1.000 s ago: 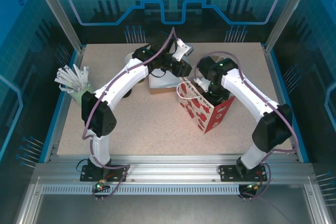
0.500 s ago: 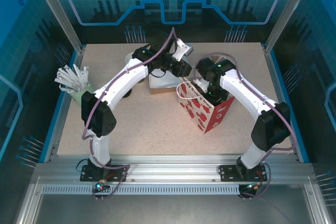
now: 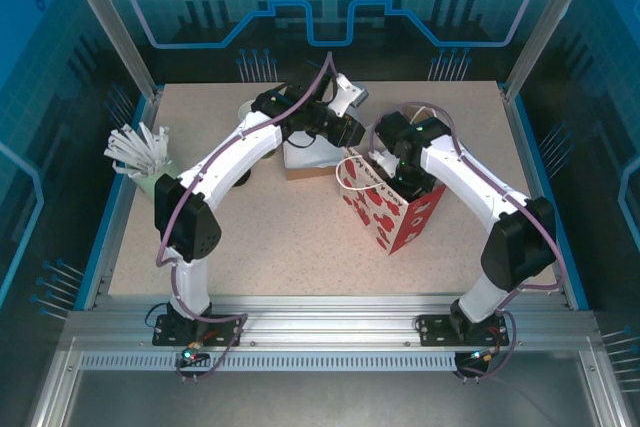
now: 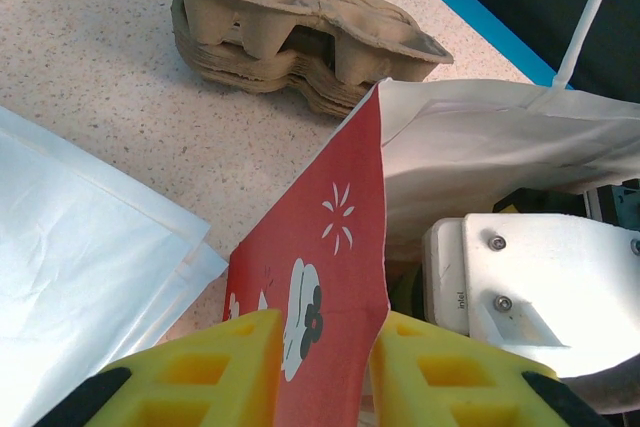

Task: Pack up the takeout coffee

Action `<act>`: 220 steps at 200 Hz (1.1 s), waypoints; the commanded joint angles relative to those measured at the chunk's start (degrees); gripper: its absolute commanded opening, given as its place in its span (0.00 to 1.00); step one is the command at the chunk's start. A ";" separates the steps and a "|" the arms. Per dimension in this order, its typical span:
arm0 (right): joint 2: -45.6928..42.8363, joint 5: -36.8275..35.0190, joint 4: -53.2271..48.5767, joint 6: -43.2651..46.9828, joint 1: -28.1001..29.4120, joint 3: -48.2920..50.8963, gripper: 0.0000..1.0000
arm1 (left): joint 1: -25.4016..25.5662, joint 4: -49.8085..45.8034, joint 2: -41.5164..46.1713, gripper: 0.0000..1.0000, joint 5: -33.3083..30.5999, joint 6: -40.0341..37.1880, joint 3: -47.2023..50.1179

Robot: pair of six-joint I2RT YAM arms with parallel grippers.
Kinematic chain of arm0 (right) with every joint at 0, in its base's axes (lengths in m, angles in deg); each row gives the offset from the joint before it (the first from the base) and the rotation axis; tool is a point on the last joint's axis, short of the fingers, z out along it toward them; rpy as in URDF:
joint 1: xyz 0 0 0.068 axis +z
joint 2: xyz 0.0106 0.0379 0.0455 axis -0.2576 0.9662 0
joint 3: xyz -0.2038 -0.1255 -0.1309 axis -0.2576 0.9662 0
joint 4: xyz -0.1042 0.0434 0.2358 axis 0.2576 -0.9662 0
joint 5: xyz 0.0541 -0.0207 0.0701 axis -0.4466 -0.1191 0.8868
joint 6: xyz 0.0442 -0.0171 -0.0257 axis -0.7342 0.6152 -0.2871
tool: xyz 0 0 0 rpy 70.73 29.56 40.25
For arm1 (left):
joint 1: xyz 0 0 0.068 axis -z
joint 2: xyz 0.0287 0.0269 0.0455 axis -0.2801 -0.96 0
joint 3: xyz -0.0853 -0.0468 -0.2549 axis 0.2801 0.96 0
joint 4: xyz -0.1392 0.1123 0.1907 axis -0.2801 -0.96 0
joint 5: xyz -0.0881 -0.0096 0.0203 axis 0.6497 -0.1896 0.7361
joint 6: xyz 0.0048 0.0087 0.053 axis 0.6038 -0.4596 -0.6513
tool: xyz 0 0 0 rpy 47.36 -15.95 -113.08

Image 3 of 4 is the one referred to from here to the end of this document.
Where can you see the brown cardboard box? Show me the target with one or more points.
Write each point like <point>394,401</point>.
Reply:
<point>305,174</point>

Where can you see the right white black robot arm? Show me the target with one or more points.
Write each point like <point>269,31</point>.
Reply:
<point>475,172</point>

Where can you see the white red printed paper bag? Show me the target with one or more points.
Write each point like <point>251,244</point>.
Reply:
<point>380,217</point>

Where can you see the small LED circuit board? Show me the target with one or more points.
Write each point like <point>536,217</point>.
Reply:
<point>192,358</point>
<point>480,355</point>

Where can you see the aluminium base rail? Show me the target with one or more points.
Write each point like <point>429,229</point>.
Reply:
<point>325,312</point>

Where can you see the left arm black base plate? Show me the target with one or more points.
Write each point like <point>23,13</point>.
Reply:
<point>225,329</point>

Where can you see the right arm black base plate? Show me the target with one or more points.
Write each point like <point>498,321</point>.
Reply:
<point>435,329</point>

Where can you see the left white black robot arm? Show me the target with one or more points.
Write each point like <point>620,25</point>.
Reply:
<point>225,157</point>

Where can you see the aluminium frame post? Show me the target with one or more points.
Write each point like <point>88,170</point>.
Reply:
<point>115,32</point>
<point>545,22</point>

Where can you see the white wrapped straw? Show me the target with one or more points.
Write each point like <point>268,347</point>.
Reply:
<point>150,142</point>
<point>125,167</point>
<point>127,139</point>
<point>117,153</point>
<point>163,137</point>

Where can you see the stack of paper cups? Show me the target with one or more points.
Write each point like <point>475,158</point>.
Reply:
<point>246,109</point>

